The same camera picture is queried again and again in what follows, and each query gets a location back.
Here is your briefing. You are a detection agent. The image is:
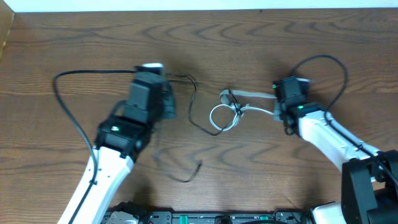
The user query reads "thin black USB cable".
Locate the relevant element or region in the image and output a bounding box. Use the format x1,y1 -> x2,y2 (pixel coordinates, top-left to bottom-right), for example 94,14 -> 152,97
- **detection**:
154,124 -> 203,184

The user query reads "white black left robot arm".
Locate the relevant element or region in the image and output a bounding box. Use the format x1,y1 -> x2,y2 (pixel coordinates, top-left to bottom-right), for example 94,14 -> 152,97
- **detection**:
59,68 -> 175,223

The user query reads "white USB cable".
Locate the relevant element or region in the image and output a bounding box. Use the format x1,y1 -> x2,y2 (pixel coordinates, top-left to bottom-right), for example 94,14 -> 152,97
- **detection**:
209,88 -> 278,132

